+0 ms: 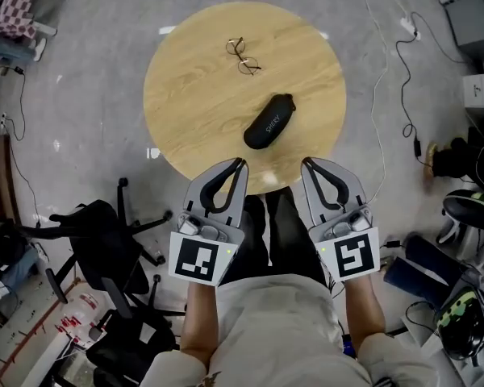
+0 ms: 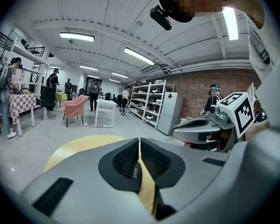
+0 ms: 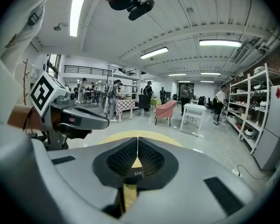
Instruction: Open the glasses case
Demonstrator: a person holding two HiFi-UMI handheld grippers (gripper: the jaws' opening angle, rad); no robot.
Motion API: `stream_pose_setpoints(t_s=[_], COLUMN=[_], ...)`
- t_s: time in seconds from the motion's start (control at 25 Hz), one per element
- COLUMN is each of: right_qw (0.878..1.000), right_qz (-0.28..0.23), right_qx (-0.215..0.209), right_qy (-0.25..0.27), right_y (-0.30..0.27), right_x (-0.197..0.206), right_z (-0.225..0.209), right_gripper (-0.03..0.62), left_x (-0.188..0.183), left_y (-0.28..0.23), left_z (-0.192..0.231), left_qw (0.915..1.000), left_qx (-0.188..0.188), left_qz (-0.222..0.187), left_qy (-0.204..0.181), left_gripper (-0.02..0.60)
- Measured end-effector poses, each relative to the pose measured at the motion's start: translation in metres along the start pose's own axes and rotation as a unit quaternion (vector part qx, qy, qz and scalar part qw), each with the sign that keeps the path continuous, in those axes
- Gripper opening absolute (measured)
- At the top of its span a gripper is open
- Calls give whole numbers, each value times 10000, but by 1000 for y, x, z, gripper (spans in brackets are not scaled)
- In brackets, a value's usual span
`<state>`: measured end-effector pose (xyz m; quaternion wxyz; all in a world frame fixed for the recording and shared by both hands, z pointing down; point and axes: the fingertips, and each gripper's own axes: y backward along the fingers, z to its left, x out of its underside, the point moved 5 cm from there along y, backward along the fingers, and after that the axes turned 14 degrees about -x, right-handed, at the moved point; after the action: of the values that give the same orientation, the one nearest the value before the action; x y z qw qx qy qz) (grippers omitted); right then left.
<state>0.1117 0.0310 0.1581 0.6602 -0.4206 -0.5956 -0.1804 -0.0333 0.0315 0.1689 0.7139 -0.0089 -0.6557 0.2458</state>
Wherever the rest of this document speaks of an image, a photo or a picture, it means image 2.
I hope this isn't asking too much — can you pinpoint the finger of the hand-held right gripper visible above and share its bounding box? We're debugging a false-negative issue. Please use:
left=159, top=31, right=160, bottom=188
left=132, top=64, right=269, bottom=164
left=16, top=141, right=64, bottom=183
left=172, top=124, right=222, bottom=146
left=177, top=118, right=219, bottom=126

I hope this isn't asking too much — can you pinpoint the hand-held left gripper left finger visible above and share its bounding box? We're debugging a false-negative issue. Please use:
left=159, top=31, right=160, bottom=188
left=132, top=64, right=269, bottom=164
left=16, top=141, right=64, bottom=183
left=20, top=137, right=153, bottom=224

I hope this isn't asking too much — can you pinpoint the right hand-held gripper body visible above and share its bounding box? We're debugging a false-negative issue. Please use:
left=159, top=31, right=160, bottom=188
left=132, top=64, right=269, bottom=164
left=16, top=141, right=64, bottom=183
left=207, top=92, right=257, bottom=140

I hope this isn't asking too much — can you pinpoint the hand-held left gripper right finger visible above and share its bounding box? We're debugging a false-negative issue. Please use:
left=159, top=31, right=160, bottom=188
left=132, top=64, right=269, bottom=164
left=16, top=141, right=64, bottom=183
left=140, top=126, right=280, bottom=223

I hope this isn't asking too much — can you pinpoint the table with checkered cloth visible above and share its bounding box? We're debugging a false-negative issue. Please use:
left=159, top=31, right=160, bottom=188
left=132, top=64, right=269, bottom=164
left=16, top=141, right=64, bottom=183
left=8, top=92, right=37, bottom=135

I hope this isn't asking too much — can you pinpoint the ceiling tube light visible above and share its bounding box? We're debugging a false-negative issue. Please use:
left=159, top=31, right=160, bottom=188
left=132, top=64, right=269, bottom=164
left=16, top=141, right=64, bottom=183
left=59, top=31, right=95, bottom=42
left=222, top=6, right=239, bottom=41
left=123, top=47, right=156, bottom=66

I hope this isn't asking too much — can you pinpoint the person's light shirt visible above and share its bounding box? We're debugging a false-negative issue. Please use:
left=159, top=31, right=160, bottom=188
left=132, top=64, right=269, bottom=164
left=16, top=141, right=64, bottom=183
left=247, top=7, right=280, bottom=135

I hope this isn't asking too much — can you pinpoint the white rectangular table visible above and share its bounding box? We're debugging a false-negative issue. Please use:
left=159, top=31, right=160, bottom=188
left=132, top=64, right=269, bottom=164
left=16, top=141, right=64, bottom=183
left=94, top=98, right=118, bottom=128

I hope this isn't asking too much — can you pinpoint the black head-mounted camera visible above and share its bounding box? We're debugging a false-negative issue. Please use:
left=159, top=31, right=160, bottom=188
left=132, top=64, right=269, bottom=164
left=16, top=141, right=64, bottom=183
left=150, top=5, right=173, bottom=31

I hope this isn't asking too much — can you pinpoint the person's right forearm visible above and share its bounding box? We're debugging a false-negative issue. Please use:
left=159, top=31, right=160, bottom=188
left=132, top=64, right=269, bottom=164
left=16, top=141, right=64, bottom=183
left=244, top=118, right=271, bottom=141

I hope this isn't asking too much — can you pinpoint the round wooden table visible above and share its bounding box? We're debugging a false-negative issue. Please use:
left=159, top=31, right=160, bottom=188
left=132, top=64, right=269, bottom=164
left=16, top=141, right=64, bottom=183
left=44, top=134, right=159, bottom=219

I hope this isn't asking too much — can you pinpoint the small yellow table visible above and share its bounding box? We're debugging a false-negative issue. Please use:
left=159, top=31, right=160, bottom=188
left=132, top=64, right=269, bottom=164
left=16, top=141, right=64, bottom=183
left=55, top=92, right=68, bottom=108

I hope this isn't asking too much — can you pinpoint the pink armchair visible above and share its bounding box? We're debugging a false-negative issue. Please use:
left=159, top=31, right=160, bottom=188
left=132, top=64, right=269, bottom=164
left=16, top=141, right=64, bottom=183
left=62, top=94, right=89, bottom=128

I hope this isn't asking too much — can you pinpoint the white metal shelving unit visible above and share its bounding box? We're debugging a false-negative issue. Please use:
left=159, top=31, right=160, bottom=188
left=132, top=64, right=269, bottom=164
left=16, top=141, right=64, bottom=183
left=0, top=37, right=49, bottom=95
left=129, top=79, right=175, bottom=130

